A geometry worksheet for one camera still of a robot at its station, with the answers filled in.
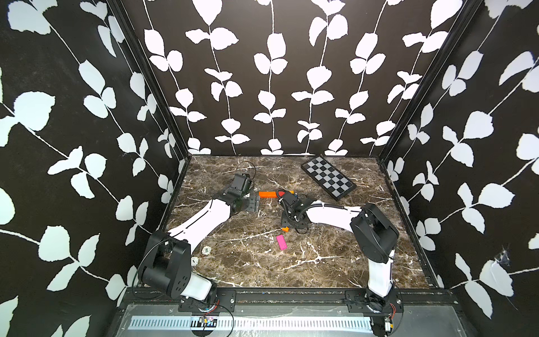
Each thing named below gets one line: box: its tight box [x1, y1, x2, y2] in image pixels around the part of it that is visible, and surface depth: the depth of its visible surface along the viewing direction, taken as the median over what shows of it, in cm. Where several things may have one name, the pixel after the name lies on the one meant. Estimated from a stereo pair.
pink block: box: [276, 234, 288, 251], surface depth 90 cm
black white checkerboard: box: [300, 154, 358, 202], surface depth 110 cm
